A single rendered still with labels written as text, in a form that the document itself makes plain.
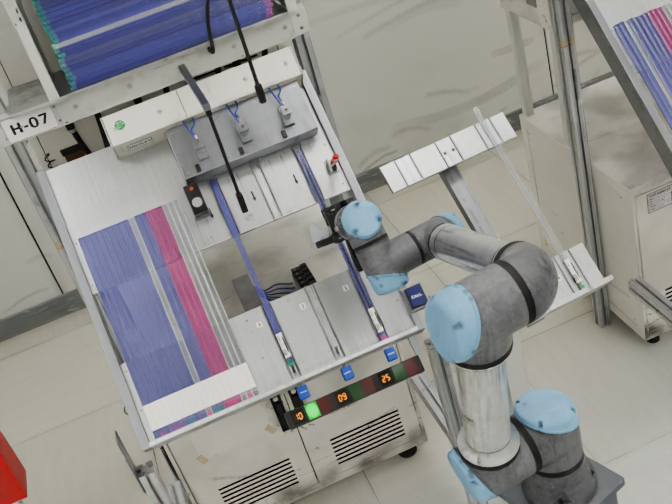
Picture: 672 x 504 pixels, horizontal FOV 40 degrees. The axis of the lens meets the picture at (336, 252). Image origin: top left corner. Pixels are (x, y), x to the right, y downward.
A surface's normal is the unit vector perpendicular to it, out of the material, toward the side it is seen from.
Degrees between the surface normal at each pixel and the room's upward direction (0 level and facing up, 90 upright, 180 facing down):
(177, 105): 45
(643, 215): 90
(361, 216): 59
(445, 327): 83
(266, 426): 90
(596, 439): 0
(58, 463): 0
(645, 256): 90
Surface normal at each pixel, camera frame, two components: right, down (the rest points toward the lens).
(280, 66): 0.04, -0.25
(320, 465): 0.32, 0.45
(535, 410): -0.15, -0.86
